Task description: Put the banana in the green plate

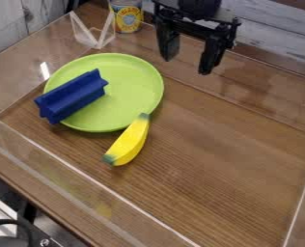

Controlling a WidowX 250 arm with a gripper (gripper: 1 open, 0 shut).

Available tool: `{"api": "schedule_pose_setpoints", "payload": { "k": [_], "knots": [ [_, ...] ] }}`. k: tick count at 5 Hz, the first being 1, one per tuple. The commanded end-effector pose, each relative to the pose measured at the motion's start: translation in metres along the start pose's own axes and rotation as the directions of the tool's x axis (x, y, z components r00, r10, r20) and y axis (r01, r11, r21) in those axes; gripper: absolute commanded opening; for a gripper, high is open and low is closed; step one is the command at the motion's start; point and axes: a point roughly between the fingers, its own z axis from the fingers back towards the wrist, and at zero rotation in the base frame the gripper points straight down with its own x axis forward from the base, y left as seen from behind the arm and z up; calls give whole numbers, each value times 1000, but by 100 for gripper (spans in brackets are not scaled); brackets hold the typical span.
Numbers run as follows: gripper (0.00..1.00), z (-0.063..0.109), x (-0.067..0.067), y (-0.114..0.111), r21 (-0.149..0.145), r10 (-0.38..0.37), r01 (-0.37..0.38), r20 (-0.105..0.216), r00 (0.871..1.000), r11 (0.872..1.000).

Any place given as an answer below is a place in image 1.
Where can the yellow labelled can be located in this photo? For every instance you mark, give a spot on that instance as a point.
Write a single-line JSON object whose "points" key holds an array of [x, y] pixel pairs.
{"points": [[128, 15]]}

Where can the blue plastic block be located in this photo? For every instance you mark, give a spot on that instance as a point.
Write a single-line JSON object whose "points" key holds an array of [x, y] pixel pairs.
{"points": [[59, 103]]}

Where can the yellow toy banana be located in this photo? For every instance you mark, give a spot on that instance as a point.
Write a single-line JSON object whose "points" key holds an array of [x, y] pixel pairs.
{"points": [[128, 144]]}

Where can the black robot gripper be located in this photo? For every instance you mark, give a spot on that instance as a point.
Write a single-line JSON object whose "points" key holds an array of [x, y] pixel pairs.
{"points": [[196, 18]]}

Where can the black metal stand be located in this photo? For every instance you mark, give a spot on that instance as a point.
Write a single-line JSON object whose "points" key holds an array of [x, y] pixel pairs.
{"points": [[36, 237]]}

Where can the green round plate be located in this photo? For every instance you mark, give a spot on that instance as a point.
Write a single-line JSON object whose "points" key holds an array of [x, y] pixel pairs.
{"points": [[134, 91]]}

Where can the clear acrylic front wall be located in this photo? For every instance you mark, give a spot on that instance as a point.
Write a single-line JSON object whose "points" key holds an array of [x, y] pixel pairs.
{"points": [[92, 211]]}

